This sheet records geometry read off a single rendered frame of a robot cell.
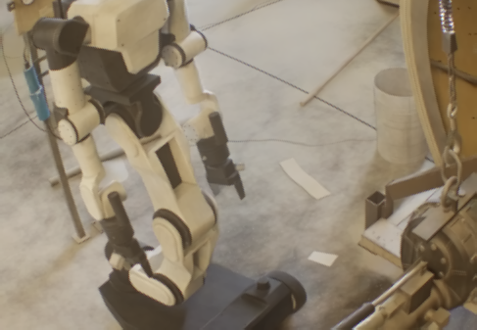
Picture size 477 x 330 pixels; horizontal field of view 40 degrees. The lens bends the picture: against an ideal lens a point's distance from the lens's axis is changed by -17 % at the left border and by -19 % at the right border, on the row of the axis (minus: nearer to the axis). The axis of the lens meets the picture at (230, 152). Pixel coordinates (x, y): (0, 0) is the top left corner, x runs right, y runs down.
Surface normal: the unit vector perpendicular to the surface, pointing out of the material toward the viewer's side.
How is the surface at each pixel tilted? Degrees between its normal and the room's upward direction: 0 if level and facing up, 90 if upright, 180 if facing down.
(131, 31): 90
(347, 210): 0
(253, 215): 0
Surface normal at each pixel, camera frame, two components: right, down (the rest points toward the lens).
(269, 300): 0.45, -0.40
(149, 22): 0.78, 0.25
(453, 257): -0.78, 0.44
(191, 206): 0.65, -0.11
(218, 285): -0.14, -0.82
